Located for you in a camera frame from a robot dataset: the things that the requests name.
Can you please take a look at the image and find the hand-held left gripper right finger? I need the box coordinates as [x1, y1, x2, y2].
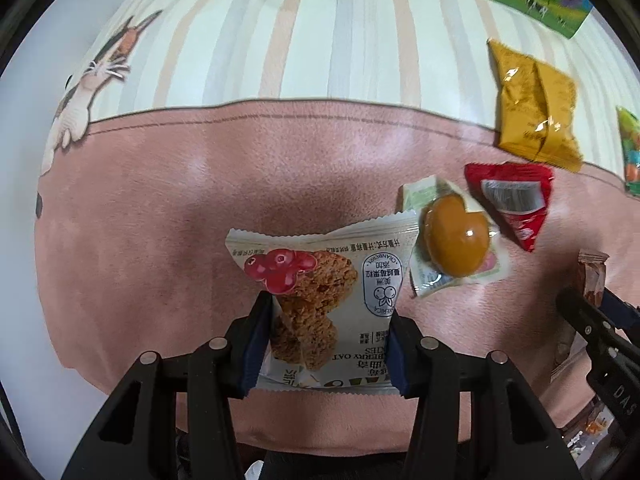
[387, 310, 583, 480]

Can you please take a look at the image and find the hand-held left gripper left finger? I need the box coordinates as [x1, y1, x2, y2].
[60, 291, 276, 480]

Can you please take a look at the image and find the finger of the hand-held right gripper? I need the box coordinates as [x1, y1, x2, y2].
[600, 287, 640, 331]
[556, 287, 640, 376]

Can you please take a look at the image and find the white oat cookie packet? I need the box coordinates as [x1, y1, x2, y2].
[225, 210, 418, 393]

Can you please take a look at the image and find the braised egg packet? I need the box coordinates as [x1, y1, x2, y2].
[398, 176, 512, 300]

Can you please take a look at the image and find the red triangular snack packet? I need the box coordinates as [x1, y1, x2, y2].
[464, 161, 556, 253]

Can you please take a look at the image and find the green candy ball packet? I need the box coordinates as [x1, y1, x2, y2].
[616, 106, 640, 193]

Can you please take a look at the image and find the cat print striped blanket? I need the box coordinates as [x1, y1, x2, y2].
[35, 0, 640, 453]

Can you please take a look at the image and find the yellow snack packet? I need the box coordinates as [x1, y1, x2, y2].
[487, 39, 585, 171]

